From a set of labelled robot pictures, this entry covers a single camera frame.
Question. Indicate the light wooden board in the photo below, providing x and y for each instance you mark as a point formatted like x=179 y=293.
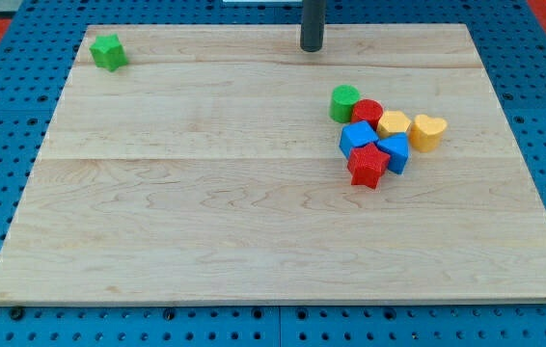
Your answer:
x=207 y=172

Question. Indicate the blue cube block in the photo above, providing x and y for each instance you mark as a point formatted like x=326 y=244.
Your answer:
x=357 y=134

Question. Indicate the red star block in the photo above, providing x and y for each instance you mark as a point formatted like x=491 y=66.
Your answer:
x=367 y=164

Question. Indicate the green cylinder block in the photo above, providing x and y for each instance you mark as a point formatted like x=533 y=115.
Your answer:
x=343 y=99

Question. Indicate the red cylinder block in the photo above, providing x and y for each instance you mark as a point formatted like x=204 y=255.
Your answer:
x=368 y=110

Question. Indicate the blue triangular block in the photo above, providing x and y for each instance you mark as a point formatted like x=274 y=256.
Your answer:
x=398 y=148

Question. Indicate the yellow pentagon block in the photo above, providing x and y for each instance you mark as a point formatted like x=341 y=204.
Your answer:
x=391 y=123

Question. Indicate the yellow heart block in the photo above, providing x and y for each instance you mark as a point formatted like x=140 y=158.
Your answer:
x=427 y=132

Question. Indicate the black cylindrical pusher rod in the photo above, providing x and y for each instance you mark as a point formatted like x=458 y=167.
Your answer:
x=312 y=25

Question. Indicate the green star block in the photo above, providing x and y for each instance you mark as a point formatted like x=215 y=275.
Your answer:
x=107 y=52

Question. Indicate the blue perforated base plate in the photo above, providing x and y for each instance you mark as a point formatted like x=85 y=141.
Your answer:
x=35 y=56

